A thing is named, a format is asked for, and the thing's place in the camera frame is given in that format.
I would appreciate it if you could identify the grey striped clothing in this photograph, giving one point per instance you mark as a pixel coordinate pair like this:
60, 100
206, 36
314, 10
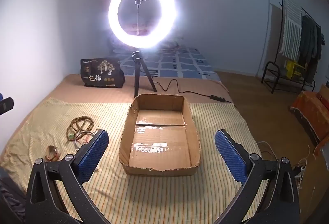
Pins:
10, 203

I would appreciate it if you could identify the yellow box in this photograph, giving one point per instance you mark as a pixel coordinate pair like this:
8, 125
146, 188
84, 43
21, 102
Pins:
293, 69

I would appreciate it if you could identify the blue checked blanket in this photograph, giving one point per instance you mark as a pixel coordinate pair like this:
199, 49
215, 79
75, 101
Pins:
185, 62

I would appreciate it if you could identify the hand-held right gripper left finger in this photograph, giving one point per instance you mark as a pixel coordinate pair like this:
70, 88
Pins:
93, 154

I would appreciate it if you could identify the yellow striped cloth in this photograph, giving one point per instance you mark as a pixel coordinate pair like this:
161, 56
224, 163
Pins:
102, 111

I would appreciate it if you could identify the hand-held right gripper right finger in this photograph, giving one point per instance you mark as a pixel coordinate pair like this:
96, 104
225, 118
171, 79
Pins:
231, 157

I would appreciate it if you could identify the brown bed sheet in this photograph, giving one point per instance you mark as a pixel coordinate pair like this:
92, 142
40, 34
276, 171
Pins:
102, 94

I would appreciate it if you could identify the cardboard box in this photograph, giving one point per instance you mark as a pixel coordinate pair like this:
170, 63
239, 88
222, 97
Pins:
159, 147

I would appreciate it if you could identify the black tripod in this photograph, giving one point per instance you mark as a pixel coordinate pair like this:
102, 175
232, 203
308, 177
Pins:
136, 72

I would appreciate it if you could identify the striped hanging towel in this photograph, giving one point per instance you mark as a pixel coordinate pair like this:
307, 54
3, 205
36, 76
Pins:
291, 28

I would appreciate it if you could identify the black snack bag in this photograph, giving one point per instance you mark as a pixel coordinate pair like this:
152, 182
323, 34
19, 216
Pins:
102, 75

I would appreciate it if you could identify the thin silver bangle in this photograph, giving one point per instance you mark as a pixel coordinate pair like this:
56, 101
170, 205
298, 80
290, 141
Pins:
84, 132

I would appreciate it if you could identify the orange box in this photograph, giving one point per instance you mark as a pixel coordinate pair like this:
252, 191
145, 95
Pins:
311, 111

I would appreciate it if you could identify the black clothes rack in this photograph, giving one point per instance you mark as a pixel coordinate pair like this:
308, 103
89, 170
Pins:
272, 63

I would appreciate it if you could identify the dark hanging clothes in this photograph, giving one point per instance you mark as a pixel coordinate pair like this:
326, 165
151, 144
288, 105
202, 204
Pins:
308, 41

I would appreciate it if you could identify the white power strip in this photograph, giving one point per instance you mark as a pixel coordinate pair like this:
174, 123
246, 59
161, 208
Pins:
300, 171

